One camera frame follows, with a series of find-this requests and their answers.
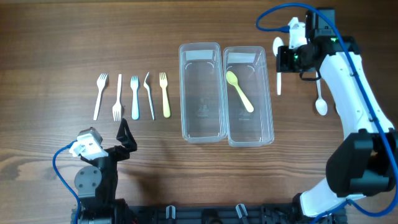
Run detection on light blue fork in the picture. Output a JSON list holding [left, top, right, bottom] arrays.
[[131, 76, 139, 120]]

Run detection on white fork tines down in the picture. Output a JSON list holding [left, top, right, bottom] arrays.
[[112, 74, 123, 121]]

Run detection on yellow spoon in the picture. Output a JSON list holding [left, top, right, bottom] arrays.
[[226, 71, 254, 113]]

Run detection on blue cable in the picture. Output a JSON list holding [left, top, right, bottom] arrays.
[[255, 2, 398, 224], [52, 140, 82, 224]]

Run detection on clear white fork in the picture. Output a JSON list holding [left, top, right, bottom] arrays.
[[144, 72, 155, 120]]

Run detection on clear container right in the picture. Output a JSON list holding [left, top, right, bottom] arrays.
[[223, 46, 274, 147]]

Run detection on yellow fork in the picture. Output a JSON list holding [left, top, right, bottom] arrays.
[[159, 72, 170, 118]]

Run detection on clear container left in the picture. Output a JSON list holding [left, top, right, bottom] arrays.
[[179, 42, 227, 144]]

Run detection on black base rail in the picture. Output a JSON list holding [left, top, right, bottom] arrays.
[[70, 203, 348, 224]]

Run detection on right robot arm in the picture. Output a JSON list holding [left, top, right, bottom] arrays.
[[273, 36, 397, 218]]

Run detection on white spoon slim handle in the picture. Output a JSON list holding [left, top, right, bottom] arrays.
[[315, 72, 328, 116]]

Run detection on blue cable left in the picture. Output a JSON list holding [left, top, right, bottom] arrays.
[[52, 140, 82, 224]]

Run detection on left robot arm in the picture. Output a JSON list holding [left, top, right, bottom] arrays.
[[69, 119, 139, 224]]

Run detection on white spoon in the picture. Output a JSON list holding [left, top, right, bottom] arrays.
[[272, 37, 284, 95]]

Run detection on clear container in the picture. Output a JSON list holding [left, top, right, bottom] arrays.
[[179, 42, 227, 144], [223, 46, 274, 147]]

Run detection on blue cable right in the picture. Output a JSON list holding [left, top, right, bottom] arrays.
[[255, 2, 398, 224]]

